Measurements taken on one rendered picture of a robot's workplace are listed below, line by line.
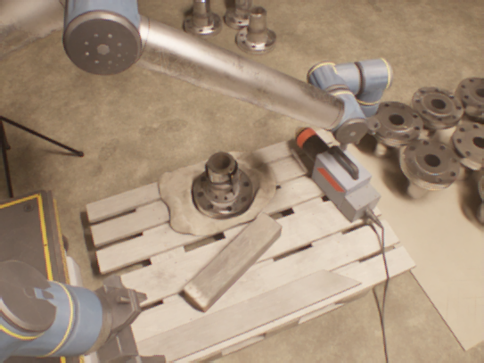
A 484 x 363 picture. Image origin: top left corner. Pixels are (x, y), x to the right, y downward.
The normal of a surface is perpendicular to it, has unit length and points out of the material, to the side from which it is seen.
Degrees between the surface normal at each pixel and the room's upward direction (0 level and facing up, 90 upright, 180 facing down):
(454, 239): 0
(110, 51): 90
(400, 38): 0
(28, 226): 0
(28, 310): 64
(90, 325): 70
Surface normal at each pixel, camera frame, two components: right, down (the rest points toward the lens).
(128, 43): 0.35, 0.77
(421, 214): 0.00, -0.57
